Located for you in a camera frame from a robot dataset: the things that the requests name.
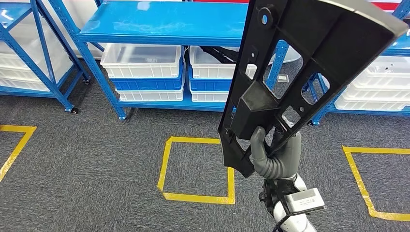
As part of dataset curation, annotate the yellow floor tape square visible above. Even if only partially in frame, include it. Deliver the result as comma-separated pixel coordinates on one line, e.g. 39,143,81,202
157,136,235,205

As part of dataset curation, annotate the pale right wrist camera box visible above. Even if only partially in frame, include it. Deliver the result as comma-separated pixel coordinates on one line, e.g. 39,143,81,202
283,188,326,215

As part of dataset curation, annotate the black part in bin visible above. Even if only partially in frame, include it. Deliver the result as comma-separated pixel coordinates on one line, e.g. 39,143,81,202
200,46,240,64

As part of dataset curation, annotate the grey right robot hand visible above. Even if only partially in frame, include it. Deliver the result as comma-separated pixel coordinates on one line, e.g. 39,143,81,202
249,123,302,180

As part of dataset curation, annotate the black plastic plate frame part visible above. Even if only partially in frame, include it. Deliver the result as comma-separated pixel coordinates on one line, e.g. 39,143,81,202
218,0,409,178

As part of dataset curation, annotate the blue metal shelf rack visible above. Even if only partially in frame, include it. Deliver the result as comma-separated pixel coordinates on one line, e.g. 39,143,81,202
302,0,410,126
0,0,92,115
48,0,291,121

